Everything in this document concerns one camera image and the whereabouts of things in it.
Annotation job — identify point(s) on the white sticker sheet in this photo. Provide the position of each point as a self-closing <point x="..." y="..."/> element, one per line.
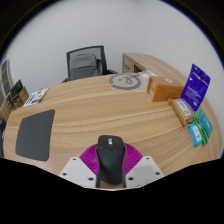
<point x="36" y="96"/>

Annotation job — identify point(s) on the wooden side desk cabinet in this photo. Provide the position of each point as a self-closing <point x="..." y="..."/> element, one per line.
<point x="150" y="63"/>

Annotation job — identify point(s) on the orange cardboard box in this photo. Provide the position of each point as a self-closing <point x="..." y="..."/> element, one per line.
<point x="165" y="89"/>

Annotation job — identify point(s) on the wooden shelf unit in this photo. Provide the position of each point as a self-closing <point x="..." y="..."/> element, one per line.
<point x="5" y="76"/>

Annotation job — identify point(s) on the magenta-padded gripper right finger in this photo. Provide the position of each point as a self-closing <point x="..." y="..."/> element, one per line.
<point x="135" y="159"/>

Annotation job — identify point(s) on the black mesh office chair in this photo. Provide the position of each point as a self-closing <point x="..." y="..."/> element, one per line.
<point x="85" y="50"/>

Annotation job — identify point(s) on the white paper sheet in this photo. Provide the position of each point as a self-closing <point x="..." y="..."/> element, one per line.
<point x="146" y="74"/>

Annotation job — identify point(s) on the purple card package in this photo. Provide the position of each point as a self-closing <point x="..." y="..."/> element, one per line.
<point x="196" y="86"/>

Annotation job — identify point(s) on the small tan labelled box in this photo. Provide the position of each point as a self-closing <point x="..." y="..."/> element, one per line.
<point x="181" y="110"/>

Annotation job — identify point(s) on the black printed box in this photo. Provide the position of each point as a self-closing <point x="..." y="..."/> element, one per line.
<point x="16" y="88"/>

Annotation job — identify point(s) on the black computer mouse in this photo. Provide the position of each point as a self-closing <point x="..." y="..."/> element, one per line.
<point x="110" y="160"/>

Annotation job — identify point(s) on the green packet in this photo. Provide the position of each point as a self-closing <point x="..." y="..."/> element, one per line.
<point x="205" y="123"/>

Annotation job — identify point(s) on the grey backpack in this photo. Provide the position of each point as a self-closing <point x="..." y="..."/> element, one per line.
<point x="83" y="66"/>

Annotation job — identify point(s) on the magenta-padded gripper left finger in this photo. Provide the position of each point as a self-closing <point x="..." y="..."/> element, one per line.
<point x="87" y="159"/>

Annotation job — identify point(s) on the dark grey mouse pad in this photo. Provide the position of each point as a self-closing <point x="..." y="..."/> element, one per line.
<point x="35" y="135"/>

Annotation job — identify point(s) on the small blue packet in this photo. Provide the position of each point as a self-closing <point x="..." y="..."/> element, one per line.
<point x="195" y="135"/>

